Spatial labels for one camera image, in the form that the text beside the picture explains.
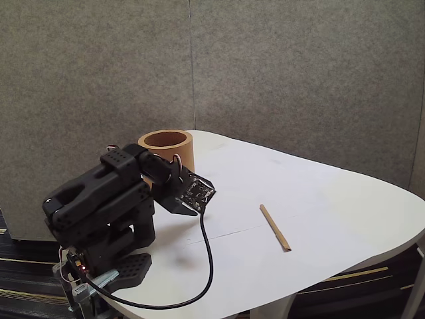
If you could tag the grey metal table clamp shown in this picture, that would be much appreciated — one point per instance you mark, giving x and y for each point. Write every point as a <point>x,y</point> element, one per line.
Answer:
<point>106,277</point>

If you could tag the bare circuit board camera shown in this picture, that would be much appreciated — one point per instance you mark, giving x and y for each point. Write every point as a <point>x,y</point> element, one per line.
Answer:
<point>196,191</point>

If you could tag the motor controller board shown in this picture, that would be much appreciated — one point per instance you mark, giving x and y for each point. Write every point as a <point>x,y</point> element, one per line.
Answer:
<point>78,262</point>

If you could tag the white table leg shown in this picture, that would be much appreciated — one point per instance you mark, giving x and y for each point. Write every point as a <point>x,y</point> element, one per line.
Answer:
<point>413,299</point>

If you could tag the brown cork pen holder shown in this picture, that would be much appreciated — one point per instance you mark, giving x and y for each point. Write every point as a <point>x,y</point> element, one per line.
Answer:
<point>184,156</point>

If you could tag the grey felt partition panel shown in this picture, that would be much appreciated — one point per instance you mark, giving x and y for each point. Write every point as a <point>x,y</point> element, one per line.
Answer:
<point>50,50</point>
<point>299,83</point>

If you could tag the brown pen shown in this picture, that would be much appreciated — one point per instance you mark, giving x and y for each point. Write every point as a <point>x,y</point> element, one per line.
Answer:
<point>275,228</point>

